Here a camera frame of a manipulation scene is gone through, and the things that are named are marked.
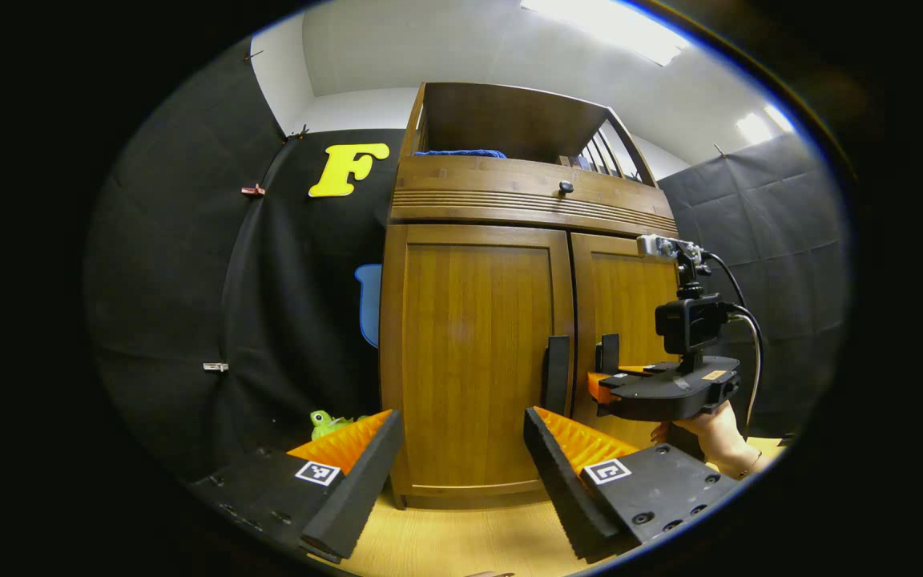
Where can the row of books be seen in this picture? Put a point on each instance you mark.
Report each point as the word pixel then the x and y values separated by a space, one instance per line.
pixel 582 163

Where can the wooden shoe cabinet door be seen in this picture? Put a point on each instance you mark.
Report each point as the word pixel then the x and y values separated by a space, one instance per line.
pixel 469 361
pixel 622 296

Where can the wooden double-door shoe cabinet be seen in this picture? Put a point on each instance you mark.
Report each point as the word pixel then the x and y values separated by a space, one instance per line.
pixel 493 208

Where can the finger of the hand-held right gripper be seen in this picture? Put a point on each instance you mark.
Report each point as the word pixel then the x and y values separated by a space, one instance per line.
pixel 598 389
pixel 642 370

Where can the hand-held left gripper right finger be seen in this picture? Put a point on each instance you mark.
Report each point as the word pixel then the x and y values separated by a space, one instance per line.
pixel 562 489

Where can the large ceiling light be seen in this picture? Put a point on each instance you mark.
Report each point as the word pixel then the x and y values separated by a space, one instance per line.
pixel 614 28

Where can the black backdrop cloth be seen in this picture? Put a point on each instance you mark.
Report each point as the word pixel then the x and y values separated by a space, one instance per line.
pixel 173 280

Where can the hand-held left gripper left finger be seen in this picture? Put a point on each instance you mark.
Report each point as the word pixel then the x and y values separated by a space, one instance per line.
pixel 357 497

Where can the small ceiling light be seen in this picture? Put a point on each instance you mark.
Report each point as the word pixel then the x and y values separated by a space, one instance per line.
pixel 758 126

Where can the wooden cabinet drawer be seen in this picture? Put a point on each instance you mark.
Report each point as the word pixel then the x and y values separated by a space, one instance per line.
pixel 477 188

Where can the green toy frog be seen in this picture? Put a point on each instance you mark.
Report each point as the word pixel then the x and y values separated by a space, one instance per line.
pixel 325 422

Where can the red clip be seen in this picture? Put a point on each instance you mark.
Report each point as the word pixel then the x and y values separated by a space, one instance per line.
pixel 252 191

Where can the blue cloth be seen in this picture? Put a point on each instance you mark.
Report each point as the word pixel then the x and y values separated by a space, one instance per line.
pixel 461 153

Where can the silver clip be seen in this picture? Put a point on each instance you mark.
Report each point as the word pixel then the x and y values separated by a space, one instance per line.
pixel 215 367

